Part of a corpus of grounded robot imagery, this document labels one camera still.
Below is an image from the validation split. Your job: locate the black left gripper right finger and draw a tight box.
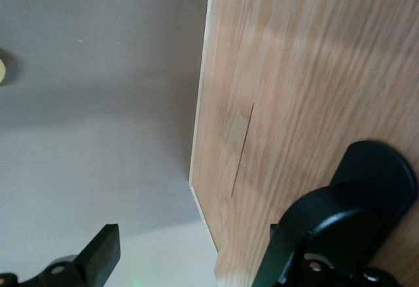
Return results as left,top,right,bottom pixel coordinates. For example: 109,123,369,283
253,223,344,287

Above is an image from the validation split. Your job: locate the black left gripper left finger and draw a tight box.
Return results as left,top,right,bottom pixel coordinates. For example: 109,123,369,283
39,223,121,287

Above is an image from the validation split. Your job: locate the black metal drawer handle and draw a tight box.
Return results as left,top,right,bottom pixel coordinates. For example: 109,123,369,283
273,140,418,268

